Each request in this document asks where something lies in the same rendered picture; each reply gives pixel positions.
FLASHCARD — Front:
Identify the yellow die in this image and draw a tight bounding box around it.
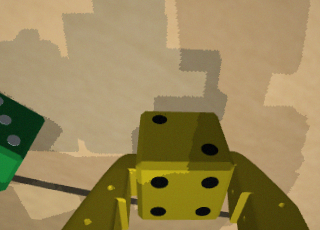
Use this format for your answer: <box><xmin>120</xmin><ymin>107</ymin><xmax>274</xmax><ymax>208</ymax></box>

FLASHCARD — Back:
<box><xmin>136</xmin><ymin>111</ymin><xmax>235</xmax><ymax>220</ymax></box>

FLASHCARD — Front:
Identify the green die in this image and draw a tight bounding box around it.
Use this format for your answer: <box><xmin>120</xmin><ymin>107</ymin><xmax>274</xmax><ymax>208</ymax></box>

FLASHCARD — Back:
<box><xmin>0</xmin><ymin>93</ymin><xmax>45</xmax><ymax>191</ymax></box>

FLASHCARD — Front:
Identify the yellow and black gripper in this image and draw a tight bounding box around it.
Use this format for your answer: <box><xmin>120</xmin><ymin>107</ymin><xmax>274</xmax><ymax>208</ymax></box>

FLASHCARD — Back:
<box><xmin>61</xmin><ymin>151</ymin><xmax>309</xmax><ymax>230</ymax></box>

